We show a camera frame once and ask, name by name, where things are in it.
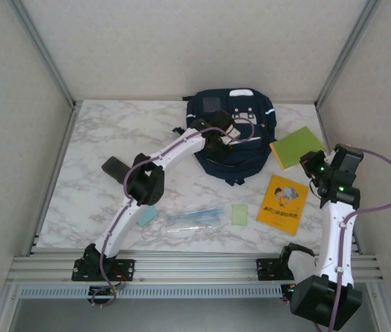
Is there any green notebook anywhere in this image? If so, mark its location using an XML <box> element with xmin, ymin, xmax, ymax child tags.
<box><xmin>269</xmin><ymin>126</ymin><xmax>327</xmax><ymax>171</ymax></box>

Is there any navy blue backpack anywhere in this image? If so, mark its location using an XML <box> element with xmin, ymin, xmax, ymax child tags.
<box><xmin>181</xmin><ymin>88</ymin><xmax>278</xmax><ymax>186</ymax></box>

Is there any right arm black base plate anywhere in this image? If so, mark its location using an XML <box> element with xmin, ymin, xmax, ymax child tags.
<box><xmin>256</xmin><ymin>257</ymin><xmax>319</xmax><ymax>282</ymax></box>

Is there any aluminium side rail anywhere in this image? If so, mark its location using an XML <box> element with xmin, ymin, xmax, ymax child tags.
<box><xmin>26</xmin><ymin>102</ymin><xmax>82</xmax><ymax>257</ymax></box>
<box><xmin>315</xmin><ymin>102</ymin><xmax>361</xmax><ymax>256</ymax></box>

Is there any clear pack of blue pens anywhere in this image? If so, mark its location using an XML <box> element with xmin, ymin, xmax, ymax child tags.
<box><xmin>165</xmin><ymin>206</ymin><xmax>227</xmax><ymax>225</ymax></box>

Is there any blue sticky note pad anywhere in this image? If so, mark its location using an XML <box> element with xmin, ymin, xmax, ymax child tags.
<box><xmin>135</xmin><ymin>206</ymin><xmax>158</xmax><ymax>228</ymax></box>

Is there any grey slotted cable duct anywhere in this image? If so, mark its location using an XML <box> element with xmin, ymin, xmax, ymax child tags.
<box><xmin>19</xmin><ymin>285</ymin><xmax>283</xmax><ymax>299</ymax></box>

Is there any green sticky note pad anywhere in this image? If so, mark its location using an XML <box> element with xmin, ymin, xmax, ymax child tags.
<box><xmin>231</xmin><ymin>203</ymin><xmax>249</xmax><ymax>225</ymax></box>

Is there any clear plastic sleeve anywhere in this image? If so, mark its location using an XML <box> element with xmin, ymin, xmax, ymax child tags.
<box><xmin>166</xmin><ymin>225</ymin><xmax>214</xmax><ymax>233</ymax></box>

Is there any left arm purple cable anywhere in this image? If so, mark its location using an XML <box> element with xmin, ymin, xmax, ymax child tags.
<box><xmin>90</xmin><ymin>117</ymin><xmax>256</xmax><ymax>309</ymax></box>

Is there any yellow book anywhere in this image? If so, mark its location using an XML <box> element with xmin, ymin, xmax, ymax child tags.
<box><xmin>256</xmin><ymin>174</ymin><xmax>310</xmax><ymax>237</ymax></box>

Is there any black pencil case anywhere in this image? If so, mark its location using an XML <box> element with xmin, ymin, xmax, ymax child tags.
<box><xmin>101</xmin><ymin>156</ymin><xmax>135</xmax><ymax>183</ymax></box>

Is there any aluminium frame post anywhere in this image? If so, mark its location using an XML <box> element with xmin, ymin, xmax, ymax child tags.
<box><xmin>314</xmin><ymin>0</ymin><xmax>383</xmax><ymax>108</ymax></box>
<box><xmin>7</xmin><ymin>0</ymin><xmax>77</xmax><ymax>108</ymax></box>

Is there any aluminium mounting rail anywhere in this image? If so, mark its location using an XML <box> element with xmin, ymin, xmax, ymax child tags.
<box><xmin>7</xmin><ymin>255</ymin><xmax>385</xmax><ymax>286</ymax></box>

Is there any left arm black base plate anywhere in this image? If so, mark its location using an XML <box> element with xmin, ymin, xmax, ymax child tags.
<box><xmin>71</xmin><ymin>258</ymin><xmax>136</xmax><ymax>282</ymax></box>

